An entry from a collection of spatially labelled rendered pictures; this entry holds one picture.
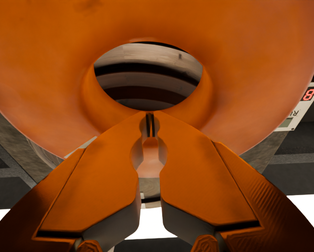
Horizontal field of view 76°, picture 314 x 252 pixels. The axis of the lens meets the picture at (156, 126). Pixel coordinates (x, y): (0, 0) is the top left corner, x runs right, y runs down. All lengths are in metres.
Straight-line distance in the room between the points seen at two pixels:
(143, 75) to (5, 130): 0.55
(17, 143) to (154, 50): 0.61
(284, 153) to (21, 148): 5.72
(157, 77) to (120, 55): 0.06
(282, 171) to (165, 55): 8.89
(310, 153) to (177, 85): 6.11
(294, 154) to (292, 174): 3.12
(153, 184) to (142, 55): 0.24
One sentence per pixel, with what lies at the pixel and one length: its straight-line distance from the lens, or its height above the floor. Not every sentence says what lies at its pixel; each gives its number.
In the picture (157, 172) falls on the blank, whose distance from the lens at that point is 0.15.
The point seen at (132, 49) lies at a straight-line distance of 0.31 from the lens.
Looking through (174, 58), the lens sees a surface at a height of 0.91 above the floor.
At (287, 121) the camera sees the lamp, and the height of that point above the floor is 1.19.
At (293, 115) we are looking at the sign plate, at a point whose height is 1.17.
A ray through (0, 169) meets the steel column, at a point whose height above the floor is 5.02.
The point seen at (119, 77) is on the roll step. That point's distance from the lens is 0.32.
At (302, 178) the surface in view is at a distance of 9.29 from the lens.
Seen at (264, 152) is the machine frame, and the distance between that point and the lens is 0.85.
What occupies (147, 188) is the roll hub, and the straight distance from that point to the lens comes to 0.42.
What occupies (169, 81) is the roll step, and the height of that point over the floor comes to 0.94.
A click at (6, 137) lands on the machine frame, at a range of 0.80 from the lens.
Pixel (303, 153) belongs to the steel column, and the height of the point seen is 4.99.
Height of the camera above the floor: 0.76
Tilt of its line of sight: 46 degrees up
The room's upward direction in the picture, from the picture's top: 177 degrees clockwise
